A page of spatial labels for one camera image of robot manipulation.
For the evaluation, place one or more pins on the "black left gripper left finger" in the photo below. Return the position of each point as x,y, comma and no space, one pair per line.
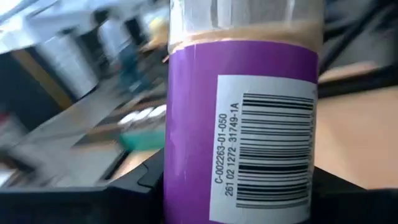
149,186

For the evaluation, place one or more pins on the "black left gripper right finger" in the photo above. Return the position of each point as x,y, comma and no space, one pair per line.
329,193

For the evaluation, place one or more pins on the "white lid sesame seasoning jar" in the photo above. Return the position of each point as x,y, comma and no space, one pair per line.
144,114
129,119

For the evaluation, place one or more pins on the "purple label spice bottle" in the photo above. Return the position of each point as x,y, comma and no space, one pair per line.
192,124

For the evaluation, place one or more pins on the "teal plastic bin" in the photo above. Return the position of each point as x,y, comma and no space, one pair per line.
143,140

